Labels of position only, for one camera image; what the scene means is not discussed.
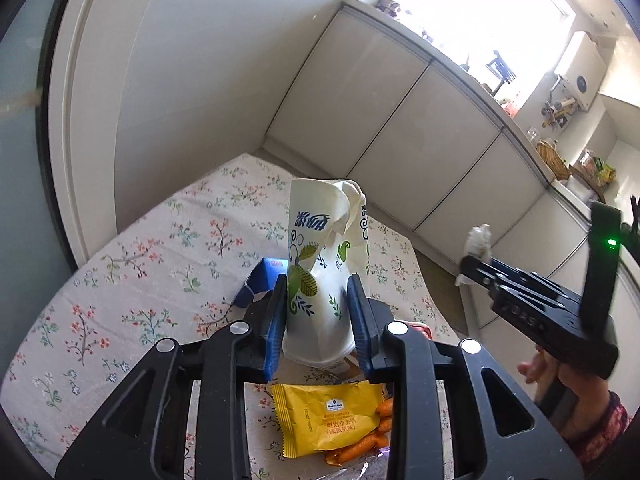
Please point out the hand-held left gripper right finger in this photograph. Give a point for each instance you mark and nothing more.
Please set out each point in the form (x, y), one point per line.
(358, 321)

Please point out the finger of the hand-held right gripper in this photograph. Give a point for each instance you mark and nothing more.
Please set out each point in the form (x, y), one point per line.
(535, 302)
(515, 275)

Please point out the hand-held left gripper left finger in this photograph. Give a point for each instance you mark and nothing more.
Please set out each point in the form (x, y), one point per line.
(275, 321)

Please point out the white tissue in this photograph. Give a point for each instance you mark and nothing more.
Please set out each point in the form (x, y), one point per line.
(478, 242)

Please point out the crushed white paper cup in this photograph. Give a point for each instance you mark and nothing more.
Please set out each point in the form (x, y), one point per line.
(320, 270)

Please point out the person's right forearm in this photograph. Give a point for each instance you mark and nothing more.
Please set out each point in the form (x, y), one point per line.
(600, 430)

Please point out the person's right hand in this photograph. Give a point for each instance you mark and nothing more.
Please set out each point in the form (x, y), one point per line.
(580, 390)

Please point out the blue cardboard box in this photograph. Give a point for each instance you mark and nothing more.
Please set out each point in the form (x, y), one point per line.
(260, 276)

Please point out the pink wrapper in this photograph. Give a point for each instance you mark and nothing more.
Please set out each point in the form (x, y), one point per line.
(424, 330)

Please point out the yellow snack packet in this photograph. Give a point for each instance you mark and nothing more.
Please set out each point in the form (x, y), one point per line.
(325, 415)

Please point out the woven basket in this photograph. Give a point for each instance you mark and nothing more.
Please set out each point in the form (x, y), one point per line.
(554, 160)

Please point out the clear bag of orange sticks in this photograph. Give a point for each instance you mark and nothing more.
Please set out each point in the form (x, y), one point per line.
(361, 447)

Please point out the green snack packets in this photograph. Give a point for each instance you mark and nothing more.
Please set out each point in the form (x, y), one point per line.
(597, 167)

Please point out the glass jar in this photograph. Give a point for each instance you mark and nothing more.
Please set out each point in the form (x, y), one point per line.
(532, 135)

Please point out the metal pipe valves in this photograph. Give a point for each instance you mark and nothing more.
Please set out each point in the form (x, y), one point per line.
(557, 110)

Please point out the white kitchen cabinet run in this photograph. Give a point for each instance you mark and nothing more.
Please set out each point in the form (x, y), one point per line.
(400, 135)

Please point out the dark blue stand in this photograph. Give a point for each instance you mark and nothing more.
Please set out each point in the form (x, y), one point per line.
(501, 66)

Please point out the white wall water heater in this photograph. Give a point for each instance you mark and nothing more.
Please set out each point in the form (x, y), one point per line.
(585, 70)

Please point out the white door frame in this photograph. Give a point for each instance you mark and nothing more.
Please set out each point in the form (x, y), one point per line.
(80, 135)

